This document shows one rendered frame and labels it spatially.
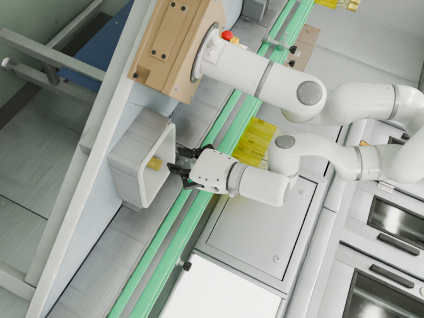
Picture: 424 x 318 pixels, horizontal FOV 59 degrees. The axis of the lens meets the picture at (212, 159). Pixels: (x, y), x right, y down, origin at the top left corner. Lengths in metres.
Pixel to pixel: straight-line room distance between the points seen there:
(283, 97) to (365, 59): 6.10
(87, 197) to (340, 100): 0.63
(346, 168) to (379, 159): 0.08
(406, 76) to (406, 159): 6.16
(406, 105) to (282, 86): 0.28
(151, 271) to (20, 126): 0.85
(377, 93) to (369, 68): 5.90
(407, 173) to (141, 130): 0.61
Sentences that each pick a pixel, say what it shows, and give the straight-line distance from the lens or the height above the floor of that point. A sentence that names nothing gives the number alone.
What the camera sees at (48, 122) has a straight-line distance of 1.63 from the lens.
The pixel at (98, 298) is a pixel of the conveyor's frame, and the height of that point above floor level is 0.84.
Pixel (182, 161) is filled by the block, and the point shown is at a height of 0.86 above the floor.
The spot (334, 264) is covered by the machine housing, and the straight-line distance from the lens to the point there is 1.42.
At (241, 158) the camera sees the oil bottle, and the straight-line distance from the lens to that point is 1.27.
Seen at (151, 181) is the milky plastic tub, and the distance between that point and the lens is 1.10.
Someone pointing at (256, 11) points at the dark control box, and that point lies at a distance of 1.54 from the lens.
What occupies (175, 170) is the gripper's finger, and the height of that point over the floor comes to 0.89.
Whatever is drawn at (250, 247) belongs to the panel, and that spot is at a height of 1.15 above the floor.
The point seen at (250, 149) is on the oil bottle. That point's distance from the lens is 1.30.
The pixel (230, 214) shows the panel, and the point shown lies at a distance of 1.34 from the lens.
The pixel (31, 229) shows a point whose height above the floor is 0.47.
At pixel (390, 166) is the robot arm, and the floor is 1.34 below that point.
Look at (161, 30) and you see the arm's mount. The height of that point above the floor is 0.78.
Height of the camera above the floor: 1.11
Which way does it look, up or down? 9 degrees down
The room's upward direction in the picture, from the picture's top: 114 degrees clockwise
